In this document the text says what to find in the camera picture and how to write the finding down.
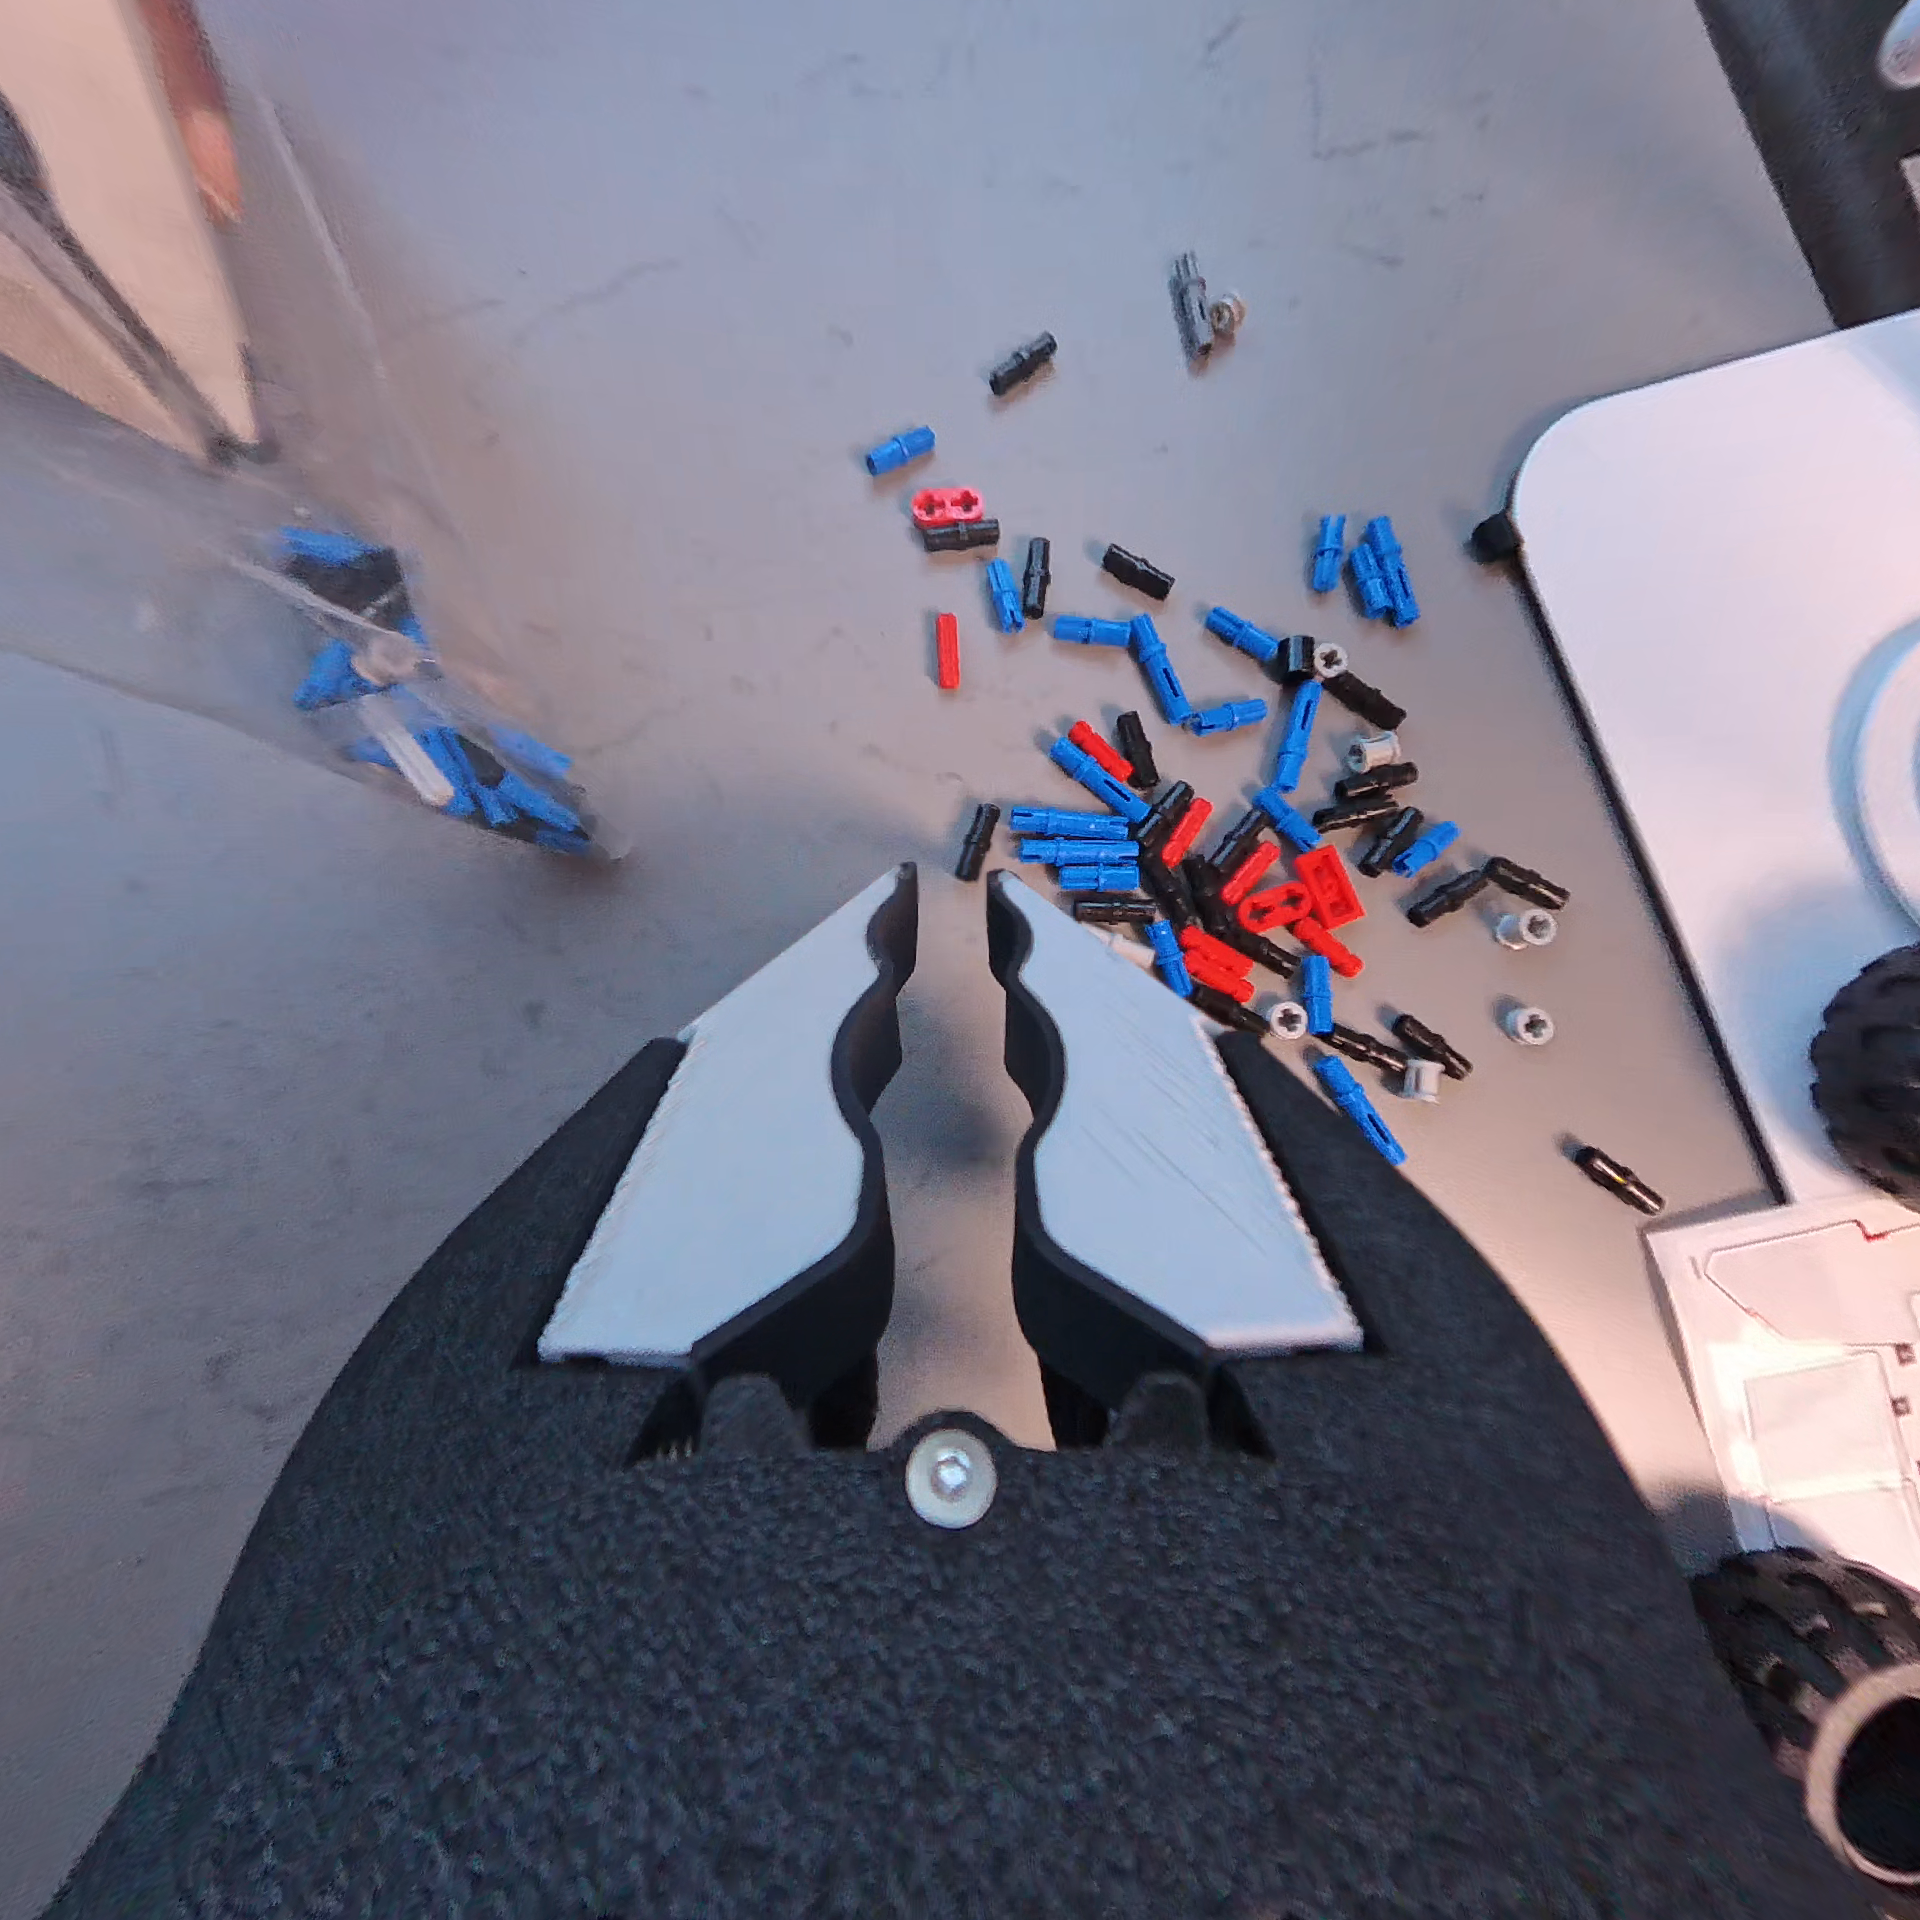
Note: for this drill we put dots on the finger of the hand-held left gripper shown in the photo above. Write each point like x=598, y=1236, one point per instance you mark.
x=91, y=180

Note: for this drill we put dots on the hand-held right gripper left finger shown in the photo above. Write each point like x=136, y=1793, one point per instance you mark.
x=720, y=1186

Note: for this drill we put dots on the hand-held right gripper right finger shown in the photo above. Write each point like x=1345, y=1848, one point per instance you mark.
x=1186, y=1171

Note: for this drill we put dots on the large pile of toy pins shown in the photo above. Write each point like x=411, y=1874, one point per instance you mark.
x=1231, y=872

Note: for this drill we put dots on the clear plastic bag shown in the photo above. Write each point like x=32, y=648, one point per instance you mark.
x=299, y=539

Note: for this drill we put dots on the small cluster of toy pins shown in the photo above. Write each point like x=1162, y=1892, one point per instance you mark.
x=420, y=706

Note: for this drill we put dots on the black toy tyre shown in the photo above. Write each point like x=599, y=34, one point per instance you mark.
x=1874, y=1072
x=1771, y=1634

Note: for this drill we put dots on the grey desk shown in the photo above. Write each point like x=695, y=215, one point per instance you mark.
x=601, y=241

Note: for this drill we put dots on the white desk lamp stand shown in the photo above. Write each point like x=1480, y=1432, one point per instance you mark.
x=1771, y=690

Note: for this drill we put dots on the black desk mat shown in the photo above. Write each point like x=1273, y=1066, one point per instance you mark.
x=1831, y=135

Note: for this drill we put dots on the long black toy pin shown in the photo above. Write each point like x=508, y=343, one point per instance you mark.
x=1620, y=1177
x=1025, y=363

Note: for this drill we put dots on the white sticker sheet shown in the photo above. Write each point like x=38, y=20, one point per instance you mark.
x=1802, y=1380

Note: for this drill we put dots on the red toy connector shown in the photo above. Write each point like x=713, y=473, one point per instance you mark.
x=951, y=505

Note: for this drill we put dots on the blue toy pin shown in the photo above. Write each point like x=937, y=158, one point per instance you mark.
x=900, y=450

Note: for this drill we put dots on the grey toy connector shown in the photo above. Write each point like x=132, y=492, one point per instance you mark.
x=1200, y=305

